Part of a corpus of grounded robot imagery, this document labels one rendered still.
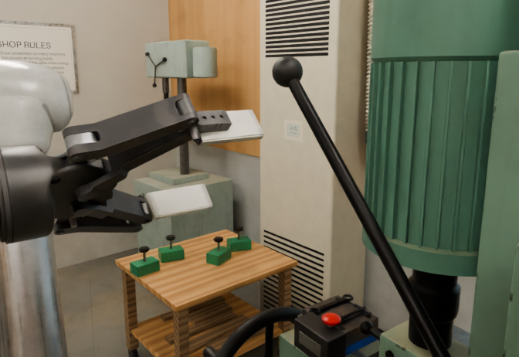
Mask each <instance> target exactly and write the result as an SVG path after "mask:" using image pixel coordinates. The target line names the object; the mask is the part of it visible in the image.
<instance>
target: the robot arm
mask: <svg viewBox="0 0 519 357"><path fill-rule="evenodd" d="M72 116H73V97H72V93H71V89H70V85H69V83H68V81H67V79H66V78H65V77H64V76H62V75H60V74H59V73H57V72H56V71H55V70H52V69H50V68H48V67H45V66H41V65H39V64H35V63H30V62H25V61H20V60H11V59H0V347H1V354H2V357H68V353H67V347H66V335H65V328H64V322H63V311H62V305H61V298H60V292H59V280H58V273H57V267H56V255H55V249H54V243H53V239H54V237H53V231H54V234H55V235H63V234H68V233H138V232H140V231H141V230H142V229H143V227H142V224H147V223H150V222H151V221H152V218H153V219H154V220H156V219H163V218H167V217H171V216H178V215H182V214H186V213H193V212H198V211H202V210H206V209H211V208H212V206H213V204H212V201H211V199H210V197H209V194H208V192H207V189H206V187H205V185H204V184H200V185H191V186H186V187H181V188H176V189H168V190H163V191H157V192H149V193H147V194H146V196H145V197H144V193H142V196H141V194H140V195H139V196H135V195H131V194H128V193H125V192H121V191H118V190H116V189H114V188H115V187H116V186H117V183H118V182H120V181H122V180H124V179H126V177H127V174H128V172H129V171H130V170H132V169H134V168H136V167H138V166H140V165H143V164H144V163H146V162H149V161H150V160H152V159H154V158H156V157H158V156H160V155H163V154H164V153H166V152H168V151H170V150H172V149H174V148H177V147H178V146H180V145H183V144H184V143H186V142H188V141H190V140H192V144H193V145H194V146H200V145H213V144H221V143H229V142H236V141H249V140H256V139H262V138H263V136H264V133H263V130H262V128H261V127H260V124H259V122H258V120H257V119H256V115H255V114H254V112H253V110H231V111H225V110H213V111H211V110H206V111H195V108H194V106H193V104H192V101H191V99H190V97H189V95H188V94H187V93H181V94H179V95H176V96H173V97H169V98H167V99H164V100H160V101H158V102H155V103H153V104H149V105H146V106H143V107H139V108H137V109H135V110H131V111H128V112H126V113H123V114H119V115H117V116H114V117H110V118H107V119H105V120H102V121H98V122H96V123H93V124H82V125H76V126H70V127H66V126H67V125H68V124H69V122H70V120H71V118H72ZM61 130H63V131H62V133H63V139H64V141H65V145H66V152H64V153H62V154H59V155H53V156H48V155H47V153H48V151H49V149H50V146H51V140H52V137H53V133H54V132H59V131H61ZM181 130H182V131H181ZM103 157H108V160H107V159H105V158H103ZM146 200H147V201H146ZM126 220H128V222H129V223H127V222H126Z"/></svg>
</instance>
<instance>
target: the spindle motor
mask: <svg viewBox="0 0 519 357"><path fill-rule="evenodd" d="M506 50H519V0H373V16H372V32H371V60H372V61H373V63H371V68H370V84H369V101H368V132H367V148H366V165H365V197H364V199H365V201H366V202H367V204H368V207H369V209H370V210H371V212H372V214H373V216H374V217H375V219H376V221H377V223H378V225H379V226H380V228H381V230H382V232H383V233H384V235H385V238H386V239H387V241H388V243H389V245H390V247H391V248H392V250H393V252H394V254H395V255H396V257H397V259H398V261H399V263H400V264H401V266H403V267H407V268H411V269H414V270H420V271H424V272H428V273H432V274H442V275H449V276H458V277H476V276H477V263H478V255H479V247H480V233H481V225H482V218H483V203H484V196H485V188H486V180H487V166H488V158H489V150H490V136H491V128H492V120H493V112H494V98H495V90H496V82H497V68H498V60H499V55H500V53H501V52H503V51H506Z"/></svg>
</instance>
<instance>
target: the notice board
mask: <svg viewBox="0 0 519 357"><path fill-rule="evenodd" d="M0 59H2V60H20V61H25V62H30V63H35V64H39V65H41V66H45V67H48V68H50V69H52V70H55V71H56V72H57V73H59V74H60V75H62V76H64V77H65V78H66V79H67V81H68V83H69V85H70V89H71V93H72V94H78V93H79V87H78V77H77V67H76V48H75V38H74V28H73V25H67V24H55V23H42V22H19V21H6V20H0Z"/></svg>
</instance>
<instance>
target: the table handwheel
mask: <svg viewBox="0 0 519 357"><path fill-rule="evenodd" d="M299 314H303V311H302V310H300V309H298V308H293V307H287V306H281V307H275V308H270V309H267V310H265V311H261V312H260V313H258V314H255V315H254V316H252V317H251V318H249V319H248V320H246V321H245V322H243V323H242V324H241V325H240V326H239V327H238V328H237V329H236V330H235V331H234V332H233V333H232V334H231V335H230V336H229V337H228V338H227V339H226V341H225V342H224V343H223V345H222V347H221V348H220V350H219V351H218V352H217V354H216V356H215V357H233V356H234V355H235V354H236V353H237V351H238V350H239V348H240V347H241V346H242V345H243V344H244V343H245V342H246V341H247V340H248V339H249V338H250V337H251V336H252V335H254V334H255V333H257V332H258V331H259V330H260V329H262V328H265V352H264V357H273V327H274V323H276V322H280V321H292V322H294V320H295V318H297V316H298V315H299Z"/></svg>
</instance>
